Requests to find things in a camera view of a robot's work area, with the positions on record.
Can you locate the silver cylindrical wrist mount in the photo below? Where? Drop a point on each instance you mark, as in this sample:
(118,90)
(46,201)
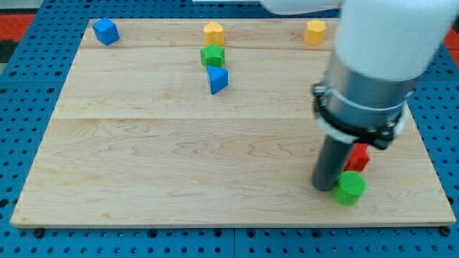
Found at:
(355,108)

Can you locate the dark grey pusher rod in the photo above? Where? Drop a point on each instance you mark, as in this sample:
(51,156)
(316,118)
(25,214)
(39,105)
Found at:
(332,159)

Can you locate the red star block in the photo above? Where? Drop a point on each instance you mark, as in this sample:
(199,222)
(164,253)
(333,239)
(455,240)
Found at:
(358,159)

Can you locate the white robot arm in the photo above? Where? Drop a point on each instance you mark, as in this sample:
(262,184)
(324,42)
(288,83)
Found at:
(381,48)

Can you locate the green star block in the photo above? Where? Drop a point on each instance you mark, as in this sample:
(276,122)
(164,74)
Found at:
(212,55)

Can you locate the green cylinder block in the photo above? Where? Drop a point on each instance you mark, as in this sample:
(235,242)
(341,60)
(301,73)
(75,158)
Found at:
(350,186)

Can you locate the yellow hexagon block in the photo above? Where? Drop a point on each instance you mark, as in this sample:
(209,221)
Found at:
(315,32)

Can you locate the blue triangle block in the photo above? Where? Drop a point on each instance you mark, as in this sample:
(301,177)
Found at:
(218,78)

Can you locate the yellow heart block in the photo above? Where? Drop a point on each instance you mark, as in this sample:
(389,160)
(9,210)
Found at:
(213,34)

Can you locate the wooden board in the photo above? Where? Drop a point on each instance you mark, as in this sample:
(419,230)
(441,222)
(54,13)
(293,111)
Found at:
(137,140)

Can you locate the blue cube block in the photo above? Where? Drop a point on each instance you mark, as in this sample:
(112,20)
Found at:
(106,31)

